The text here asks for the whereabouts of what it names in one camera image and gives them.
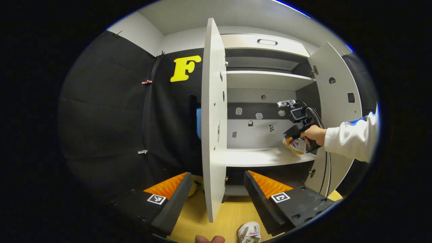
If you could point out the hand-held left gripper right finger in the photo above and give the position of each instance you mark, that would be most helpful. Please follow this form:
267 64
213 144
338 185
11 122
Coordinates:
258 206

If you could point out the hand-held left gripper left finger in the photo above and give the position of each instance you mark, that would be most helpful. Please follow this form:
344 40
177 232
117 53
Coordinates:
173 206

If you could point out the white canvas shoe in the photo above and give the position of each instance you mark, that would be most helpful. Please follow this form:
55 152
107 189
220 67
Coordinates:
297 146
249 233

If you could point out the white cabinet door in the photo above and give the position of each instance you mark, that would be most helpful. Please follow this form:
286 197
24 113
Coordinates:
212 101
339 101

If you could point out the white shoe cabinet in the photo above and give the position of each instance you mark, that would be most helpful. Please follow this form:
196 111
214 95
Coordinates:
263 157

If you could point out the white cabinet drawer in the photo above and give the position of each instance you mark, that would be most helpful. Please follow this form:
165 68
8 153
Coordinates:
243 42

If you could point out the black backdrop cloth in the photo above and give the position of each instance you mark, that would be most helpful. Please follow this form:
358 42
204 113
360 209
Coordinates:
101 118

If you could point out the pink clip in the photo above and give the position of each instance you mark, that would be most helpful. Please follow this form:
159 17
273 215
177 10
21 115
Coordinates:
147 82

